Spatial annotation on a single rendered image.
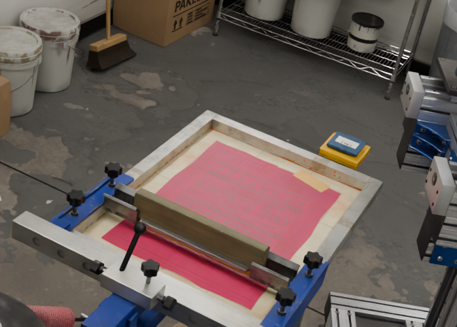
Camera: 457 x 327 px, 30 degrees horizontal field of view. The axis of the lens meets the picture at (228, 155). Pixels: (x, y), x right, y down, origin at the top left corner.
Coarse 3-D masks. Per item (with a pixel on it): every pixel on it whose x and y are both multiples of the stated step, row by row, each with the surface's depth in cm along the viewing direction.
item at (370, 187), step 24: (216, 120) 259; (168, 144) 242; (264, 144) 254; (288, 144) 254; (144, 168) 230; (312, 168) 250; (336, 168) 247; (360, 192) 238; (96, 216) 211; (360, 216) 231; (336, 240) 217; (192, 288) 192; (240, 312) 188
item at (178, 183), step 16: (224, 144) 254; (208, 160) 245; (224, 160) 247; (240, 160) 248; (256, 160) 250; (176, 176) 235; (192, 176) 237; (160, 192) 227; (176, 192) 229; (128, 224) 213; (112, 240) 207; (128, 240) 208; (144, 240) 209; (160, 240) 210; (144, 256) 204; (160, 256) 205; (176, 256) 206
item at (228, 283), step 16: (272, 176) 244; (288, 176) 246; (304, 192) 240; (320, 192) 241; (336, 192) 243; (320, 208) 235; (304, 224) 227; (288, 240) 219; (304, 240) 221; (192, 256) 207; (288, 256) 214; (176, 272) 201; (192, 272) 202; (208, 272) 203; (224, 272) 204; (208, 288) 198; (224, 288) 199; (240, 288) 200; (256, 288) 201; (240, 304) 196
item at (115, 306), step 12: (108, 300) 176; (120, 300) 177; (96, 312) 173; (108, 312) 173; (120, 312) 174; (132, 312) 176; (84, 324) 169; (96, 324) 170; (108, 324) 170; (120, 324) 173
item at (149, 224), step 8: (152, 224) 208; (160, 232) 207; (168, 232) 207; (176, 240) 206; (184, 240) 205; (192, 248) 205; (200, 248) 204; (216, 256) 202; (224, 256) 203; (232, 264) 201; (240, 264) 201
